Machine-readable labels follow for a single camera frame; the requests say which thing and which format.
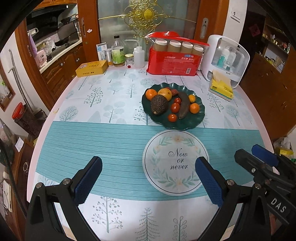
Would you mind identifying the black range hood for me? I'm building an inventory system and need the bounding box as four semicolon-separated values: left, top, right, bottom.
25;3;78;30

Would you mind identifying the brown wooden cabinet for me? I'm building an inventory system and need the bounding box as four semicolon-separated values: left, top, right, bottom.
239;52;296;142

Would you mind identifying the purple cloth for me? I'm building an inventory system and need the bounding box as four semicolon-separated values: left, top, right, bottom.
28;35;38;56

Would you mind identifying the yellow tin box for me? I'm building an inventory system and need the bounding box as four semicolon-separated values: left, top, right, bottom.
75;60;108;78

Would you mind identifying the red-lid plastic jar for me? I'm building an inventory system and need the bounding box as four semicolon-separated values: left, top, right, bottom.
11;102;45;137

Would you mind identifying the dark avocado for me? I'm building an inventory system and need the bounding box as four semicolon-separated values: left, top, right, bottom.
150;95;169;116

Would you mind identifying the glass door with gold ornament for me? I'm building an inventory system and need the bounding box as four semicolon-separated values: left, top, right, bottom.
77;0;216;63

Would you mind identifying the pink box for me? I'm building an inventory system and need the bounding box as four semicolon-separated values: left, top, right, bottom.
36;51;47;67

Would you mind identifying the glass bottle with green label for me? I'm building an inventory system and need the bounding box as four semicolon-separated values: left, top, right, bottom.
112;35;125;67

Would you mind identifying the wooden kitchen counter cabinet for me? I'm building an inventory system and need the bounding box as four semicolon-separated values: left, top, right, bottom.
38;42;85;98

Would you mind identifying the yellow-green plastic bag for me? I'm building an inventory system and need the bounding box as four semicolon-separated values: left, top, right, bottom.
275;137;296;160

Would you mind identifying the white cosmetic storage box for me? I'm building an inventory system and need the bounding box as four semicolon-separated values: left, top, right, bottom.
200;35;251;90

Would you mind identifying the wooden wall shelf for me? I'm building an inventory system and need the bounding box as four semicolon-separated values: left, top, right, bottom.
260;16;293;73

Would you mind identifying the dark overripe banana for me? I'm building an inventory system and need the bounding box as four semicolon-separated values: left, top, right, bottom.
178;92;190;120

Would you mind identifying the red pack of paper cups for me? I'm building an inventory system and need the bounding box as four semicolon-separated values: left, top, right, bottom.
144;31;209;76

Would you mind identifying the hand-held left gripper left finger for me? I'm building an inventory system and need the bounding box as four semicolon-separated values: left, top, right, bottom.
24;156;102;241

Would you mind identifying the white carton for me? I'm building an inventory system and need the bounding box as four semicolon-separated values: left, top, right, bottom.
96;42;108;62

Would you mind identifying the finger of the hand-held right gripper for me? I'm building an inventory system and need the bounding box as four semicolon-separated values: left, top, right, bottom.
234;149;276;184
252;144;279;167

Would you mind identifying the black wok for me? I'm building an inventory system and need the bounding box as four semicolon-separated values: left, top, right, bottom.
54;35;72;47

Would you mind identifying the wooden picture frame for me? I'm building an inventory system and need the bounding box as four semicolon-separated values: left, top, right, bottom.
0;76;16;112

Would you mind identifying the metal door handle plate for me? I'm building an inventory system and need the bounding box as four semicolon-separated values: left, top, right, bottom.
200;17;208;39

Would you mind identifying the dark green scalloped plate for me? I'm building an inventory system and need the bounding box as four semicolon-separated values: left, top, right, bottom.
142;82;206;130

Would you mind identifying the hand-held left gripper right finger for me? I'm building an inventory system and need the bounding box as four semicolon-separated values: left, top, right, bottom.
195;156;271;241

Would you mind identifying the large orange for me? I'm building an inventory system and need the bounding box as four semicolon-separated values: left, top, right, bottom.
145;89;158;100

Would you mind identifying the yellow tissue pack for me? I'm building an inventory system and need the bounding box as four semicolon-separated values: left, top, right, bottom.
208;70;234;101

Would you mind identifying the yellow-orange citrus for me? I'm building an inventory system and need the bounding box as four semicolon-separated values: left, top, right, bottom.
158;88;173;102

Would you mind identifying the white squeeze bottle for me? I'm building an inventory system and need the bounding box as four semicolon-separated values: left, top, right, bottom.
125;39;145;68

